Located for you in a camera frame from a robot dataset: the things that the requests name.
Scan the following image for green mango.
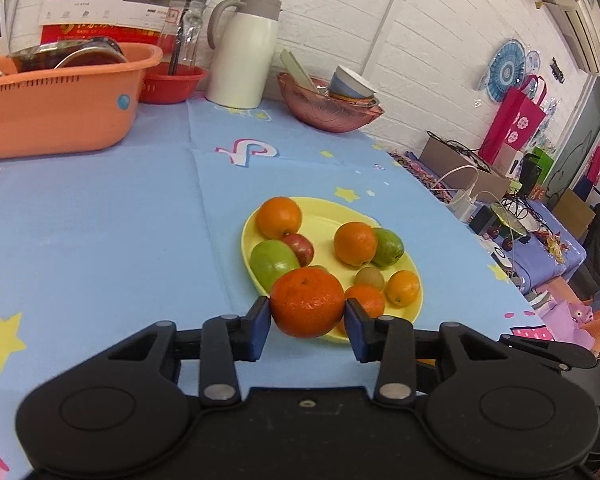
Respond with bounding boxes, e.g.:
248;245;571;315
372;228;404;268
249;240;300;292

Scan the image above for large orange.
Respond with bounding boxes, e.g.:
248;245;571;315
332;222;378;268

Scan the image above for blue star-print tablecloth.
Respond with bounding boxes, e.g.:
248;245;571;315
0;98;547;479

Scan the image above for copper pink glass bowl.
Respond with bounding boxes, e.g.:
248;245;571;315
276;73;384;134

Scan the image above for orange with navel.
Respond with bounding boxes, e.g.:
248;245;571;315
256;196;302;240

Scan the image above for blue round fan decoration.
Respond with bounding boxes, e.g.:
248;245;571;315
483;39;526;103

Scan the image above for air conditioner unit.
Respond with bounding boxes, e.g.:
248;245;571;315
539;0;600;76

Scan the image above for tangerine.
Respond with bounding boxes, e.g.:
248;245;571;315
270;268;346;338
344;284;385;318

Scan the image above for orange plastic basket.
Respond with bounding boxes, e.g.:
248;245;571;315
0;42;162;159

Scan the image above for small red plastic basket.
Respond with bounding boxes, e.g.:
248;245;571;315
138;63;208;105

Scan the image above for white thermos jug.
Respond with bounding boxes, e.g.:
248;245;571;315
206;0;282;110

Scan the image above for brown longan large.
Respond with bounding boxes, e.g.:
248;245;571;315
354;266;385;292

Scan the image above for metal bowls in basket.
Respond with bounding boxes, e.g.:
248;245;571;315
8;37;126;73

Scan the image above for cardboard box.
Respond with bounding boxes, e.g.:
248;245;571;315
418;131;510;202

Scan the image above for white charger with cable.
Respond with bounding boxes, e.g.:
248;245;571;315
432;165;480;223

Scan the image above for red plum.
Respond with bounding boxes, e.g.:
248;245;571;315
280;233;314;266

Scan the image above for white blue ceramic cup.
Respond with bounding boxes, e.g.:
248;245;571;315
328;65;376;100

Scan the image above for white dish in bowl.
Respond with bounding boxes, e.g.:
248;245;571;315
279;49;318;93

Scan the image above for pink gift bag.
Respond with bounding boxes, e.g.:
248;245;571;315
478;75;547;165

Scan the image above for small orange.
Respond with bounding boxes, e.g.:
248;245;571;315
385;270;420;308

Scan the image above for clear glass pitcher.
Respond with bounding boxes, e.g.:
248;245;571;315
158;1;204;76

